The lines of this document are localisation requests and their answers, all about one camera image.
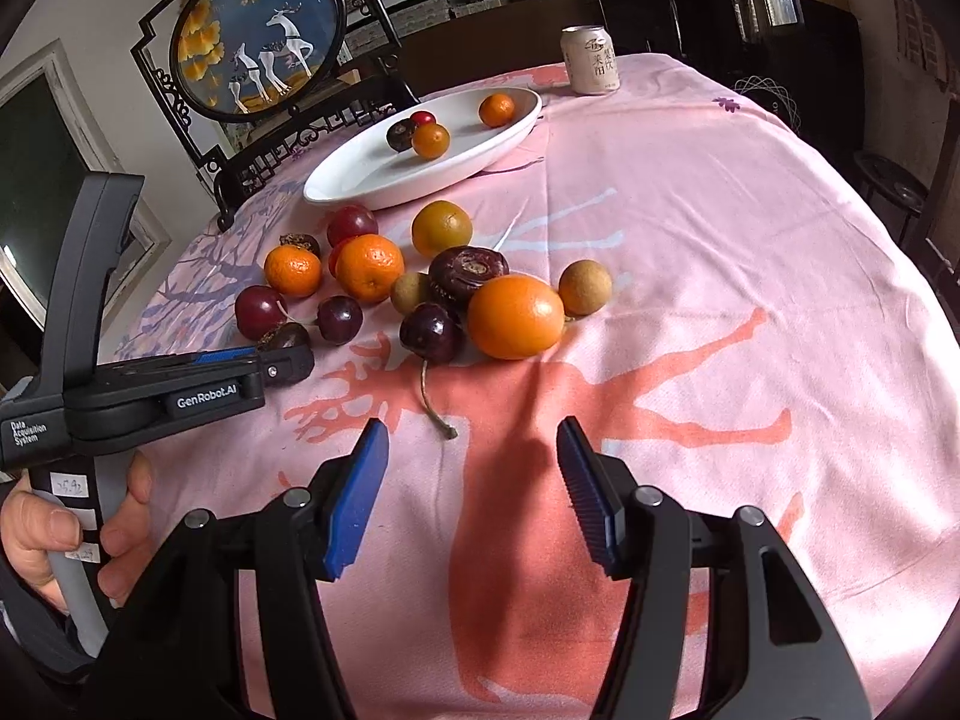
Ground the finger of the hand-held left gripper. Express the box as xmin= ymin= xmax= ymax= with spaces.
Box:
xmin=253 ymin=345 xmax=316 ymax=388
xmin=187 ymin=346 xmax=261 ymax=371

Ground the pink printed tablecloth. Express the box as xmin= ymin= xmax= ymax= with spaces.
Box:
xmin=112 ymin=52 xmax=960 ymax=720

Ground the white oval plate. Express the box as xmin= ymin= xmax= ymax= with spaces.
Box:
xmin=302 ymin=86 xmax=543 ymax=211

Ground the dark purple plum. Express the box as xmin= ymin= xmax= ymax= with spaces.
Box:
xmin=315 ymin=295 xmax=365 ymax=346

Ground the red plum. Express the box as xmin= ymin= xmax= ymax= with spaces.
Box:
xmin=327 ymin=206 xmax=380 ymax=247
xmin=235 ymin=286 xmax=290 ymax=342

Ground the yellowish orange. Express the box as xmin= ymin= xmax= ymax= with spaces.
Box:
xmin=411 ymin=200 xmax=473 ymax=258

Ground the dark wooden chair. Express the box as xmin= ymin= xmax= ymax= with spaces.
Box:
xmin=595 ymin=0 xmax=758 ymax=61

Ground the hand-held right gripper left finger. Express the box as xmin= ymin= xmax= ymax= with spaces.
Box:
xmin=79 ymin=420 xmax=391 ymax=720

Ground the round deer picture screen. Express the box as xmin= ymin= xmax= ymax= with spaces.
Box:
xmin=130 ymin=0 xmax=421 ymax=233

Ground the white framed window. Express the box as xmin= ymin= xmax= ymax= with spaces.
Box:
xmin=0 ymin=41 xmax=175 ymax=297

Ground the dark red cherry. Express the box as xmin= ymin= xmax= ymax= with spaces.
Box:
xmin=399 ymin=302 xmax=466 ymax=440

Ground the beige drink can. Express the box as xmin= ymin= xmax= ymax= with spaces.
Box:
xmin=562 ymin=25 xmax=621 ymax=96

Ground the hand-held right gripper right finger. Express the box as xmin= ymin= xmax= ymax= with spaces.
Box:
xmin=556 ymin=417 xmax=877 ymax=720

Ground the large dark water chestnut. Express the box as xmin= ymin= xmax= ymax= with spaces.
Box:
xmin=428 ymin=246 xmax=511 ymax=308

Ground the black round stool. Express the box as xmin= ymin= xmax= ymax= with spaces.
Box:
xmin=853 ymin=150 xmax=932 ymax=256

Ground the large orange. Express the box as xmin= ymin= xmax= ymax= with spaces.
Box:
xmin=467 ymin=274 xmax=566 ymax=361

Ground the person's left hand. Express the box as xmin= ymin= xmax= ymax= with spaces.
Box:
xmin=0 ymin=450 xmax=155 ymax=612

